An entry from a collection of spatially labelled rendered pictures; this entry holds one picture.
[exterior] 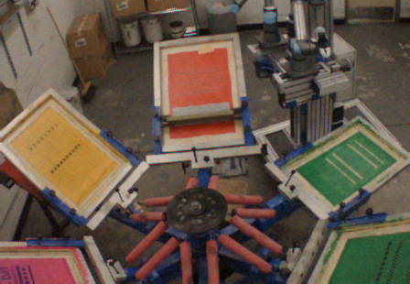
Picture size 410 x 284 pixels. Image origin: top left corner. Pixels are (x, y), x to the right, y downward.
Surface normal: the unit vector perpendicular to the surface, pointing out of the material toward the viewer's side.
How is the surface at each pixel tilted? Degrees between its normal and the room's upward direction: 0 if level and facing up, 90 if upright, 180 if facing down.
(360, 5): 90
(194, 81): 32
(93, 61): 90
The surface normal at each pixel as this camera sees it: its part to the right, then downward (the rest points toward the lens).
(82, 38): 0.07, 0.62
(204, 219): -0.14, -0.77
